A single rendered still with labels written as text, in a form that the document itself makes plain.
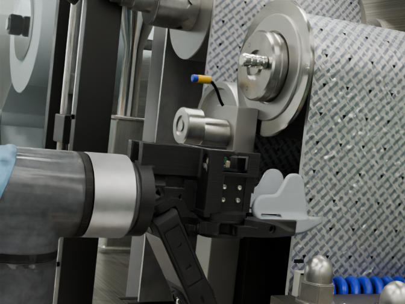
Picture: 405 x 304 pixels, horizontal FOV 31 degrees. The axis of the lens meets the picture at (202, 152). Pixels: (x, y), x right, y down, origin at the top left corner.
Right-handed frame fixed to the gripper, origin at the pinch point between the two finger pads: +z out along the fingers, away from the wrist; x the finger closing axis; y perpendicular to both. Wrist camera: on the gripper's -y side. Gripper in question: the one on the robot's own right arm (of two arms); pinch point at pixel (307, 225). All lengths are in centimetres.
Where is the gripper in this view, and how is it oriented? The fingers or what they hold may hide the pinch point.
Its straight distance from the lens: 76.7
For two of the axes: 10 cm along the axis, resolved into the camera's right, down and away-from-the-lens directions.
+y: 1.1, -9.9, -0.5
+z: 8.9, 0.7, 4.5
